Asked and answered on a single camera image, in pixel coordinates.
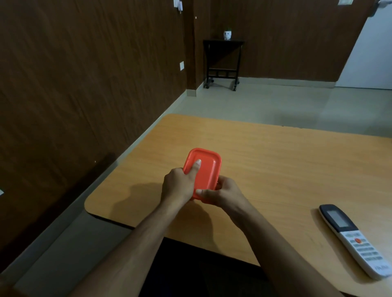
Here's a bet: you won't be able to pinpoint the person's right forearm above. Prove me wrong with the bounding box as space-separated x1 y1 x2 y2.
228 203 347 297

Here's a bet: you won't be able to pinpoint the black side table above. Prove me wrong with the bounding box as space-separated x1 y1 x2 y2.
203 39 245 92

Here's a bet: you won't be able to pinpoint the silver door handle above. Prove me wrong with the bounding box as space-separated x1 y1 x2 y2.
367 0 392 18

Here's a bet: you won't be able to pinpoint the person's left forearm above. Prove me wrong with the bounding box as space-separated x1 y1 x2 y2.
66 199 187 297

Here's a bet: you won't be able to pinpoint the person's left hand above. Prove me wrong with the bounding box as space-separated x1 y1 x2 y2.
160 159 203 208

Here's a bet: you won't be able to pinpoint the low wooden table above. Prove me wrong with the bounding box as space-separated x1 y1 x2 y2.
84 113 392 297

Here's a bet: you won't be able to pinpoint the person's legs in dark trousers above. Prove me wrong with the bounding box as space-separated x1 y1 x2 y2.
138 237 359 297

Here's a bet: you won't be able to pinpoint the white door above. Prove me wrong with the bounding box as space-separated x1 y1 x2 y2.
335 4 392 90

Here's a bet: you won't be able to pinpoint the white remote control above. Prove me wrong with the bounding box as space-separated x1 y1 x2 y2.
318 204 392 281

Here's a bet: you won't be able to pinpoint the person's right hand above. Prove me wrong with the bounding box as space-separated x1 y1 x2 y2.
195 175 252 218

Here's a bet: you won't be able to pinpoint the small red lid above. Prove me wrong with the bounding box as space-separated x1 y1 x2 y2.
183 148 222 202

